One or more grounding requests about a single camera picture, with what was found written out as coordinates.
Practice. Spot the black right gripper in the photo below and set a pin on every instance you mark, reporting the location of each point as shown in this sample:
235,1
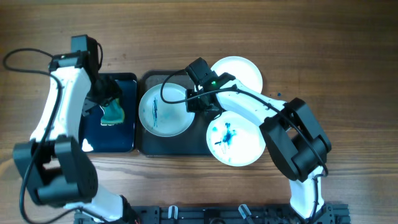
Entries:
193,107

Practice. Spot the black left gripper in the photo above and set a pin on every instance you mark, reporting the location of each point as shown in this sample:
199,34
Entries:
113,90

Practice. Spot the green yellow sponge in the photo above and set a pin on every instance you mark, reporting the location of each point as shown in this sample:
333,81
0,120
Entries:
113,114

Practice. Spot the white plate with blue splat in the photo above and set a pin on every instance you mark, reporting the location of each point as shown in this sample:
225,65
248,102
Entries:
234,140

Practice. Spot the white plate with streak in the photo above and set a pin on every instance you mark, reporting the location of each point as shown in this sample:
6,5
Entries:
163,119

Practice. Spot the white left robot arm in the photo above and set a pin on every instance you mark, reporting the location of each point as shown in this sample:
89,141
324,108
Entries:
55,171

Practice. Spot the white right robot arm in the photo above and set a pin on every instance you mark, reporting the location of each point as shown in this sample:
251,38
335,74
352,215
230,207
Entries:
296,142

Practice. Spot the large black tray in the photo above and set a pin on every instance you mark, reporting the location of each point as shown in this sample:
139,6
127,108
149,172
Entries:
191,142

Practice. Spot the small black water tray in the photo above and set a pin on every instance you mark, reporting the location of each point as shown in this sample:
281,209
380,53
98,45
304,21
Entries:
95,138

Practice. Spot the white plate at back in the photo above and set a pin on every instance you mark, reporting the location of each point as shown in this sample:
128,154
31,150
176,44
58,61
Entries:
242,69

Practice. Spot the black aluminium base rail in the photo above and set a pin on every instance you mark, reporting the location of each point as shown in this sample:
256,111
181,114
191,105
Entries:
269,214

